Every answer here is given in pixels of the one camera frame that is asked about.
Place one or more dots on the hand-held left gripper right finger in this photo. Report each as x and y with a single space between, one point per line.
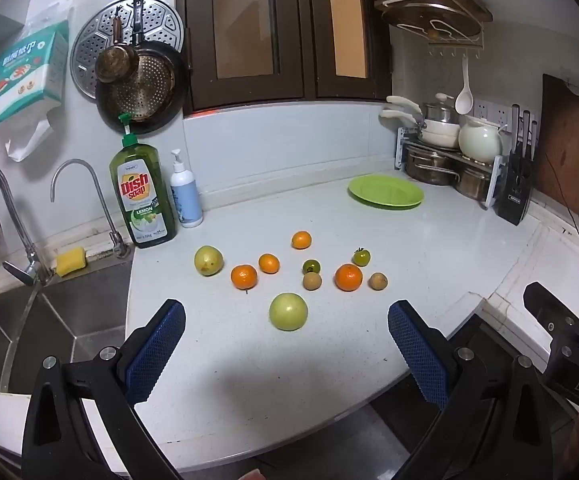
417 350

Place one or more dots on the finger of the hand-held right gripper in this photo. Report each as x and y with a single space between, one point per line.
544 305

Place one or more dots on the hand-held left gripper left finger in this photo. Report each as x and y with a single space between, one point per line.
155 350

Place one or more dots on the yellow green pear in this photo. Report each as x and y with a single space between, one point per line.
208 260

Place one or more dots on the mandarin orange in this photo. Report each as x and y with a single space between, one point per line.
301 239
269 263
348 277
244 277

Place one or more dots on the brown kiwi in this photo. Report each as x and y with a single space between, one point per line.
378 280
312 280

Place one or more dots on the green plate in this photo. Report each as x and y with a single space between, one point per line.
385 191

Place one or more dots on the steel kitchen sink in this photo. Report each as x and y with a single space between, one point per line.
69 310

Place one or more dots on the small green tomato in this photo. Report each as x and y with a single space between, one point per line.
361 257
311 266

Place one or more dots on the black knife block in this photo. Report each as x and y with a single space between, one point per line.
517 190

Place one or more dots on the yellow sponge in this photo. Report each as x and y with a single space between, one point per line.
71 261

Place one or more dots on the white metal pot rack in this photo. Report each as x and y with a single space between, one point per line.
494 185

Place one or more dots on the round green apple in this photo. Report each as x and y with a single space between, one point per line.
288 311

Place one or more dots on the brown wooden cutting board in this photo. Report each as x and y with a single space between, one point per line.
574 150

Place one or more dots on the small steel pot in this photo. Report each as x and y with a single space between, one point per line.
472 182

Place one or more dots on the green dish soap bottle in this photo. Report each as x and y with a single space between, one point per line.
142 195

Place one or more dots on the white pump lotion bottle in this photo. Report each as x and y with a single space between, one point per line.
185 195

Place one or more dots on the slim gooseneck faucet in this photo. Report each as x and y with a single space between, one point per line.
99 195

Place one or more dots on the white ceramic jug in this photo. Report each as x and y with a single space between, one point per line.
479 140

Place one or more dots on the large steel pot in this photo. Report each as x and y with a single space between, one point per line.
427 167

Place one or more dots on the cream frying pan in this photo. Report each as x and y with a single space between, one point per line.
439 140

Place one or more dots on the large steel faucet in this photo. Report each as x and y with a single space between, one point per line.
14 210

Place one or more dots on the cream saucepan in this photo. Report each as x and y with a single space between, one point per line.
442 127

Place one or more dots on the white ladle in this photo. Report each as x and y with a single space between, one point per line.
463 100

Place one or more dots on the steel pot with lid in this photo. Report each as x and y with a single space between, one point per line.
438 110

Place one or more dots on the white plastic bag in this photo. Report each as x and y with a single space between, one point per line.
27 132

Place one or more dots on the black frying pan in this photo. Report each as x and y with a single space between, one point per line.
182 90

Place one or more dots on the golden perforated strainer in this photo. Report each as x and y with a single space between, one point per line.
154 85

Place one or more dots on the small copper pot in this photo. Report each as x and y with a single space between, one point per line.
114 62

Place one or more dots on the green paper towel pack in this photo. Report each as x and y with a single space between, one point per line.
22 75

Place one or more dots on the stack of wooden boards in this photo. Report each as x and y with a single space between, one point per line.
434 7

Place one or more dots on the round steel steamer plate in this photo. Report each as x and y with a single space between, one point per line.
92 35

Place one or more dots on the white wall outlets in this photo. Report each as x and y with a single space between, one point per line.
492 110

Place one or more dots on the dark brown window frame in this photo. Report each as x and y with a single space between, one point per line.
309 35

